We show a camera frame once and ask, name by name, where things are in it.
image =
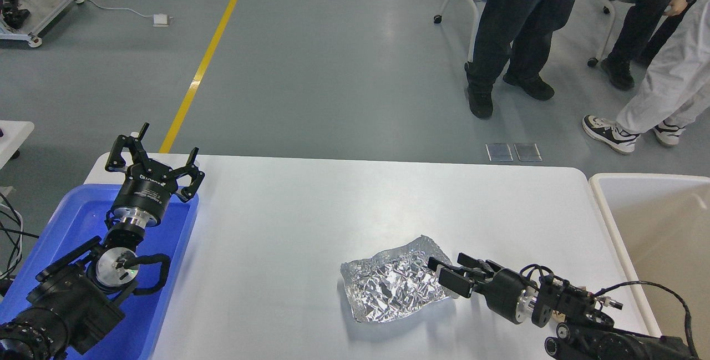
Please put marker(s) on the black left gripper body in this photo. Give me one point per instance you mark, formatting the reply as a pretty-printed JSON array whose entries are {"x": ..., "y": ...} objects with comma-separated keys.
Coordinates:
[{"x": 146, "y": 188}]

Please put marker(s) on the beige plastic bin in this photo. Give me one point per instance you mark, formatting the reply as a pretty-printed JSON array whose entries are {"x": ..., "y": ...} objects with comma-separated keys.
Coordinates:
[{"x": 659, "y": 226}]

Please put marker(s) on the floor metal plate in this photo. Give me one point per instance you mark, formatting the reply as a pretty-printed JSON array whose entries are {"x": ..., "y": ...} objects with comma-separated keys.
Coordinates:
[
  {"x": 499, "y": 152},
  {"x": 528, "y": 152}
]

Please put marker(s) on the person in white trousers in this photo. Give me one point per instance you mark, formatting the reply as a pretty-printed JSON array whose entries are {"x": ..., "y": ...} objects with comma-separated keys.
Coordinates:
[{"x": 672, "y": 94}]

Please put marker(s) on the aluminium foil sheet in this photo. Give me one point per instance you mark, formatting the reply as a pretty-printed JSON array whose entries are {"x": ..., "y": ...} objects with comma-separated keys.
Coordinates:
[{"x": 395, "y": 283}]

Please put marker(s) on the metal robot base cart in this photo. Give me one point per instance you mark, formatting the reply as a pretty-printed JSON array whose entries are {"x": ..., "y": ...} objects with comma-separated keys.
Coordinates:
[{"x": 24, "y": 20}]

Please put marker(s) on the crumpled brown paper ball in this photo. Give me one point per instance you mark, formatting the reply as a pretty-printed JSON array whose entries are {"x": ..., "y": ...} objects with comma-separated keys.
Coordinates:
[{"x": 557, "y": 309}]

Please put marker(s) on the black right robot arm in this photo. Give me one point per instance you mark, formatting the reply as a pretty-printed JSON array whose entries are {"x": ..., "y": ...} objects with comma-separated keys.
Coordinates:
[{"x": 585, "y": 332}]

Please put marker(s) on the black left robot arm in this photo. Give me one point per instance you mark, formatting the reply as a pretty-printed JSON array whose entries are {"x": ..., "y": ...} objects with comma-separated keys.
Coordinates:
[{"x": 78, "y": 297}]

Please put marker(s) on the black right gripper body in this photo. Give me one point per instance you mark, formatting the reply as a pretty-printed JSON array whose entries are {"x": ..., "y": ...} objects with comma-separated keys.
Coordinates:
[{"x": 503, "y": 292}]

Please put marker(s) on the person in dark trousers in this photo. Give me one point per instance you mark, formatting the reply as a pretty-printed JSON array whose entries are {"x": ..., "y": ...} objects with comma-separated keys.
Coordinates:
[{"x": 513, "y": 40}]

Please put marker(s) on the right floor metal plate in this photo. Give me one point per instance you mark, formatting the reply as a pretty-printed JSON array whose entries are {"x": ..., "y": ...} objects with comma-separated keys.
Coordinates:
[{"x": 528, "y": 152}]

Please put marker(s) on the seated person in black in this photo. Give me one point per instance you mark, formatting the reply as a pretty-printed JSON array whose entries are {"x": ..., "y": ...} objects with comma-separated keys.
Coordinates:
[{"x": 643, "y": 10}]

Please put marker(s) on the left floor metal plate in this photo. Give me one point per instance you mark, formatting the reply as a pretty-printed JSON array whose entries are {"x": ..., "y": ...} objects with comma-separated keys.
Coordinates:
[{"x": 499, "y": 152}]

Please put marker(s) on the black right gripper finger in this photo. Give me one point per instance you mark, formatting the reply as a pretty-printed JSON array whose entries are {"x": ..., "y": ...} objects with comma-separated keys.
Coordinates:
[
  {"x": 455, "y": 278},
  {"x": 479, "y": 268}
]

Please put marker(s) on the white power adapter with cable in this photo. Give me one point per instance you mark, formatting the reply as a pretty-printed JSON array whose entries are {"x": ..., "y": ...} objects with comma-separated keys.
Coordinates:
[{"x": 157, "y": 19}]

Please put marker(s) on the white side table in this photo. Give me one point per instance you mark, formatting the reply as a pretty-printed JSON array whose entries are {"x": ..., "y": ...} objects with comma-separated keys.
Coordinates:
[{"x": 14, "y": 135}]

